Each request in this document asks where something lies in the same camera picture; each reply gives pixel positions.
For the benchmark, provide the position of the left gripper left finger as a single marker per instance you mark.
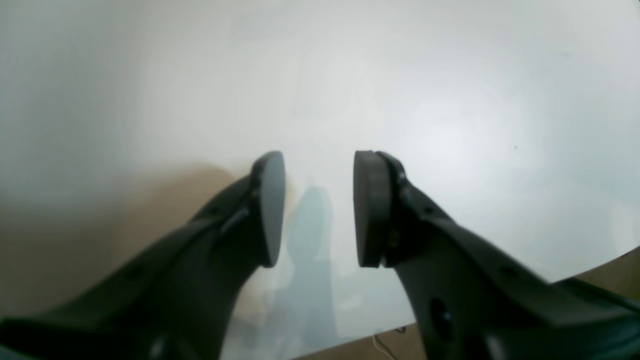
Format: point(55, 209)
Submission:
point(173, 301)

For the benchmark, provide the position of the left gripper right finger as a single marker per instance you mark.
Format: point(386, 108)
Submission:
point(471, 300)

